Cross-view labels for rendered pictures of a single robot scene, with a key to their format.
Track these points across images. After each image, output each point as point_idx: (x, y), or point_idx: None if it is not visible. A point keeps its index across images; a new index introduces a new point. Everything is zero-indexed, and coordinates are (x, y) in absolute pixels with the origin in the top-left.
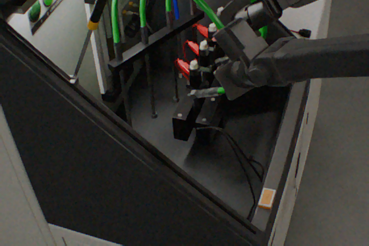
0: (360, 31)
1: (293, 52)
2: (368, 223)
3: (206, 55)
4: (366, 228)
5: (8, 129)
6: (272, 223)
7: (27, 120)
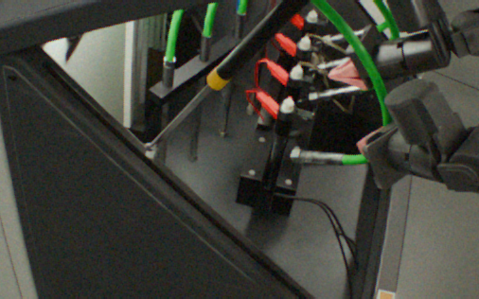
0: None
1: None
2: (433, 287)
3: (298, 87)
4: (430, 294)
5: (14, 205)
6: None
7: (54, 200)
